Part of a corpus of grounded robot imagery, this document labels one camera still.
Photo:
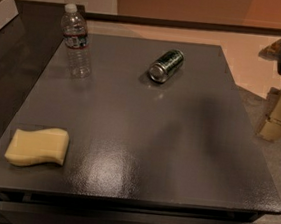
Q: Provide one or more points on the white box at left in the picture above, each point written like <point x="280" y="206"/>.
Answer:
<point x="8" y="11"/>

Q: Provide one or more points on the clear plastic water bottle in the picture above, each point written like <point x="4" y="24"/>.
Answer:
<point x="74" y="29"/>

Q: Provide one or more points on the yellow sponge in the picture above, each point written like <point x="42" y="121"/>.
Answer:
<point x="28" y="148"/>

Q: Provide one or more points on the green soda can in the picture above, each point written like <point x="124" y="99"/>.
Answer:
<point x="166" y="65"/>

